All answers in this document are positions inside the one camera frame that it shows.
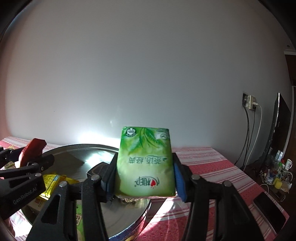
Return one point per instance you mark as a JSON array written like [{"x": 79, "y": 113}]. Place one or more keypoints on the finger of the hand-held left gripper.
[
  {"x": 9, "y": 155},
  {"x": 34, "y": 165}
]

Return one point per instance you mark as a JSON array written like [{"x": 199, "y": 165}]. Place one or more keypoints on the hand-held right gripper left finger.
[{"x": 108, "y": 183}]

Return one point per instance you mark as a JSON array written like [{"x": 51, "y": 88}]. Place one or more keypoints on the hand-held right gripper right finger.
[{"x": 179, "y": 180}]

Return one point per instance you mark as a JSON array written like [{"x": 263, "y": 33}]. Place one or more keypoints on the white power adapter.
[{"x": 252, "y": 102}]

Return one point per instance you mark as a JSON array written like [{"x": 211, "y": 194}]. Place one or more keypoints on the yellow sponge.
[{"x": 277, "y": 183}]

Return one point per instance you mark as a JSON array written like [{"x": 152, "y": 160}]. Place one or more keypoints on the black flat screen monitor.
[{"x": 281, "y": 120}]

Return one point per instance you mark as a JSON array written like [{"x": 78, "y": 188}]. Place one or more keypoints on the white mug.
[{"x": 289, "y": 164}]

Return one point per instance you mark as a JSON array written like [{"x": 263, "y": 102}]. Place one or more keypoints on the white patterned cardboard box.
[{"x": 37, "y": 204}]

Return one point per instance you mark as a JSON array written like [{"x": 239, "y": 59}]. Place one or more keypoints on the yellow green snack packet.
[
  {"x": 71, "y": 180},
  {"x": 49, "y": 183}
]

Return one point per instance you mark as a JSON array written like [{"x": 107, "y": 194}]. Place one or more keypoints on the black smartphone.
[{"x": 270, "y": 210}]

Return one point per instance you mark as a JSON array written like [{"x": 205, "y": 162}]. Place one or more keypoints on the red foil snack packet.
[{"x": 34, "y": 146}]

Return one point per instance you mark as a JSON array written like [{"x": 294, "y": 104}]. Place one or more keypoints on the round metal cookie tin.
[{"x": 69, "y": 153}]

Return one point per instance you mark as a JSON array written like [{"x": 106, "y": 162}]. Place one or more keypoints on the red white striped tablecloth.
[{"x": 208, "y": 162}]

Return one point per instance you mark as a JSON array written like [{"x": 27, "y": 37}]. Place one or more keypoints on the green tissue pack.
[
  {"x": 145, "y": 162},
  {"x": 79, "y": 215}
]

